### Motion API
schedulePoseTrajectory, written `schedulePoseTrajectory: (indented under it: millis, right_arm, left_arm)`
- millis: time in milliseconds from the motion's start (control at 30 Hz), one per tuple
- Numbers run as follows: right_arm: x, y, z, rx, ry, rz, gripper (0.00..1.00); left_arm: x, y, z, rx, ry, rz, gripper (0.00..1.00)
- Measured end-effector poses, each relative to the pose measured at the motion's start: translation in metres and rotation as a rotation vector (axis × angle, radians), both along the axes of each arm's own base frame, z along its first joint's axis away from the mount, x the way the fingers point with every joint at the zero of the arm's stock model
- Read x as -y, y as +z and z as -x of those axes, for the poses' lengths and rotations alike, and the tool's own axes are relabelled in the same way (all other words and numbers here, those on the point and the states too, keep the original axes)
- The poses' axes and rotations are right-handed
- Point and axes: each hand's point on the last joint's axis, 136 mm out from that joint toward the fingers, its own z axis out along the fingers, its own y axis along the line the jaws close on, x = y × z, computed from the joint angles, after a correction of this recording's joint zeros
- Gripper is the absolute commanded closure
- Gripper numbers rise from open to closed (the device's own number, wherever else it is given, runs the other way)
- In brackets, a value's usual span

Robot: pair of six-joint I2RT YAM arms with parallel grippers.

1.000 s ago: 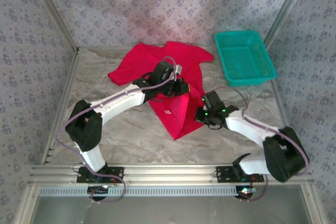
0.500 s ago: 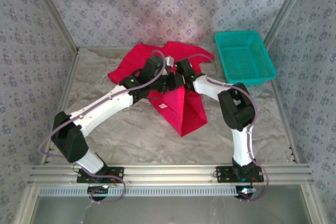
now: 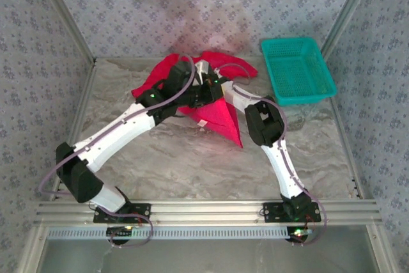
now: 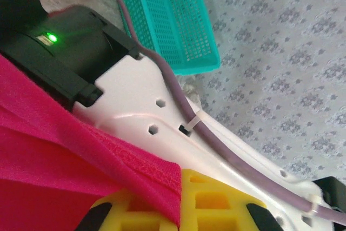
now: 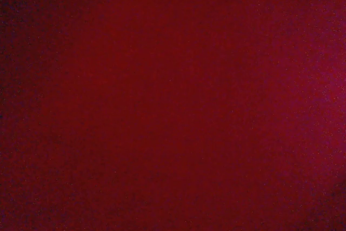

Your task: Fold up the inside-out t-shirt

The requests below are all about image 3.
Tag red t-shirt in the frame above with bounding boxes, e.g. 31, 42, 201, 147
132, 50, 259, 150

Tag teal plastic mesh basket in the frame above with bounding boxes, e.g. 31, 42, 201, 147
261, 36, 339, 107

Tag grey metal shelf panel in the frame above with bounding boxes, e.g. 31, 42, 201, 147
38, 239, 381, 273

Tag black controller board with LED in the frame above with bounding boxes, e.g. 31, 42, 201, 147
106, 225, 134, 246
286, 226, 316, 246

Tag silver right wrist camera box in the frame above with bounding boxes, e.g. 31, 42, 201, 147
194, 60, 212, 87

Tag aluminium table edge rail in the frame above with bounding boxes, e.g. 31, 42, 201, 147
49, 60, 98, 202
328, 97, 365, 199

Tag long aluminium mounting rail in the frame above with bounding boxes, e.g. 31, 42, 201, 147
33, 199, 383, 226

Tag aluminium frame post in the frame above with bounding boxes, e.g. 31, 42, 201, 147
366, 224, 397, 273
31, 0, 98, 65
319, 0, 383, 58
17, 224, 49, 273

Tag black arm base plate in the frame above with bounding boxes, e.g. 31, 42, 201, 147
263, 202, 321, 224
93, 203, 151, 224

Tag grey slotted cable duct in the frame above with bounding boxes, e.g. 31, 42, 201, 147
46, 225, 290, 241

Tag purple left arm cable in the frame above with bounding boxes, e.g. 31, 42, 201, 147
38, 52, 196, 250

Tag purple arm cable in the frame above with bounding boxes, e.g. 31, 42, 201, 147
38, 52, 196, 250
213, 63, 329, 247

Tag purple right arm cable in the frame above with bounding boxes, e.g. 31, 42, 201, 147
213, 63, 329, 247

